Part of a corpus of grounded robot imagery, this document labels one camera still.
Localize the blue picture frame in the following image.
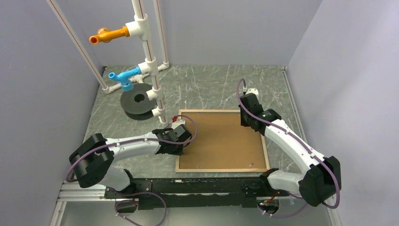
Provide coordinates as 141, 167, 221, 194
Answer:
176, 109, 270, 173

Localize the white PVC pipe stand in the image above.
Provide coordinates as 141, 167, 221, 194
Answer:
47, 0, 170, 128

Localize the dark grey perforated spool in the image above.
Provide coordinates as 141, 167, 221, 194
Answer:
120, 83, 157, 121

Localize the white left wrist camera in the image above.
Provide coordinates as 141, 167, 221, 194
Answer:
171, 116, 186, 129

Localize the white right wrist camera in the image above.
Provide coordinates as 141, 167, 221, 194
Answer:
243, 88, 259, 97

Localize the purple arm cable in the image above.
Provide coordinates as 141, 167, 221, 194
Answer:
64, 114, 199, 226
236, 78, 341, 218

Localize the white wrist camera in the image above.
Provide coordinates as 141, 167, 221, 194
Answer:
243, 88, 259, 97
171, 116, 186, 129

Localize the blue pipe fitting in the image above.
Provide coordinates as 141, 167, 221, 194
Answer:
108, 66, 141, 91

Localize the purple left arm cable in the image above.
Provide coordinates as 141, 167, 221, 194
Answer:
64, 114, 199, 226

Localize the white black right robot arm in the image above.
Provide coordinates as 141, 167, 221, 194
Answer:
238, 92, 342, 209

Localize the aluminium extrusion rail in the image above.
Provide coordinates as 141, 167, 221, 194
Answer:
50, 181, 106, 226

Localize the orange pipe fitting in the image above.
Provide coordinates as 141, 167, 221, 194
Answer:
89, 26, 130, 45

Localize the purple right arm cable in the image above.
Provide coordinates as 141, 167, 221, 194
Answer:
236, 78, 341, 218

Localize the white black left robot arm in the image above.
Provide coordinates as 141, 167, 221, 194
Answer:
67, 124, 195, 198

